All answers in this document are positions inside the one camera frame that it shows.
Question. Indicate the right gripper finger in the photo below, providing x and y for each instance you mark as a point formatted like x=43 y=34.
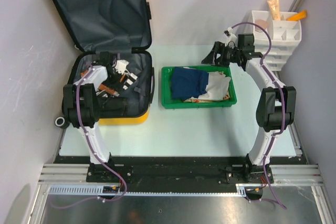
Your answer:
x=209 y=59
x=215 y=49

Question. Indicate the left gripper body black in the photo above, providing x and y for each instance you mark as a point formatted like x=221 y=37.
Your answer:
x=113 y=81

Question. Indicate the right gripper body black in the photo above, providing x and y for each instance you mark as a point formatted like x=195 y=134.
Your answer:
x=230 y=55

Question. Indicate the orange rabbit print towel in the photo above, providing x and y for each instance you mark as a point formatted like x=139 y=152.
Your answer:
x=108 y=90

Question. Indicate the black white striped cloth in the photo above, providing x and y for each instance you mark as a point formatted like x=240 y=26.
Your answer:
x=130 y=79

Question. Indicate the white cloth garment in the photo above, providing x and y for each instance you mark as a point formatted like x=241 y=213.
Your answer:
x=217 y=82

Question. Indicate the navy blue cloth garment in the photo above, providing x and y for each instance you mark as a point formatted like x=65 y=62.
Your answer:
x=188 y=83

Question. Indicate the floral cloth pouch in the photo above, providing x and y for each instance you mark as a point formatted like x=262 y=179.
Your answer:
x=209 y=97

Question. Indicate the pink round cosmetic jar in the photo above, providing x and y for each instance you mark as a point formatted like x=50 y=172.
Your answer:
x=262 y=25

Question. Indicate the green plastic tray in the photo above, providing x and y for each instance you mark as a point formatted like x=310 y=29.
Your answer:
x=169 y=103

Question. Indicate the white plastic drawer organizer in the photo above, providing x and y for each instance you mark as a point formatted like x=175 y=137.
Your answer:
x=285 y=37

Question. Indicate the yellow Pikachu hard-shell suitcase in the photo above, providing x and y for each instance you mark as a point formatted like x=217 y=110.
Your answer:
x=120 y=27

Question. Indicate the beige cosmetic tube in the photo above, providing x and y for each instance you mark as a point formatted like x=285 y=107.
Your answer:
x=274 y=8

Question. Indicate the orange cosmetic tube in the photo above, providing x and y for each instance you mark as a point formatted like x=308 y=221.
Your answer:
x=298 y=16

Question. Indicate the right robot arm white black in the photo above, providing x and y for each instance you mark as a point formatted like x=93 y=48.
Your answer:
x=275 y=109

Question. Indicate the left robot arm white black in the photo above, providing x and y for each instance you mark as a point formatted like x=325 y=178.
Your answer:
x=84 y=104

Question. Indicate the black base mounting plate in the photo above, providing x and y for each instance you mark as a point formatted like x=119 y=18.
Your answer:
x=225 y=169

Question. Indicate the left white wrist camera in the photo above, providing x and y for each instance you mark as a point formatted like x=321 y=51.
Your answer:
x=121 y=66

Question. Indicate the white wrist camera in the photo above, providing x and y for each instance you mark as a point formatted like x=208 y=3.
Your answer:
x=231 y=36
x=121 y=66

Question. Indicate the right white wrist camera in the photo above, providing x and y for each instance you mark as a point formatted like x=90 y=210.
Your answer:
x=231 y=36

